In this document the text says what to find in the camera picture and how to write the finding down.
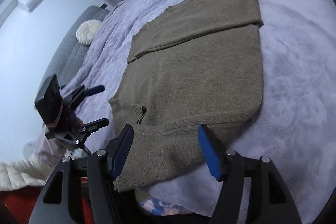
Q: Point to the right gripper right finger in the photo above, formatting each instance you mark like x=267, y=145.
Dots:
x=269, y=198

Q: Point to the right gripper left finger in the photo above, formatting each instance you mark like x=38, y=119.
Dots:
x=60, y=200

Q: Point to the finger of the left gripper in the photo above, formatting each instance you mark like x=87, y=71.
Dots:
x=95, y=125
x=94, y=90

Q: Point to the olive brown knit sweater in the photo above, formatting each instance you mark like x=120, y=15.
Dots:
x=198, y=62

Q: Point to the grey quilted headboard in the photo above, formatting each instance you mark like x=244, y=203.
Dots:
x=70, y=54

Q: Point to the round cream pleated cushion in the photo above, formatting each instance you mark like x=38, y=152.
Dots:
x=87, y=31

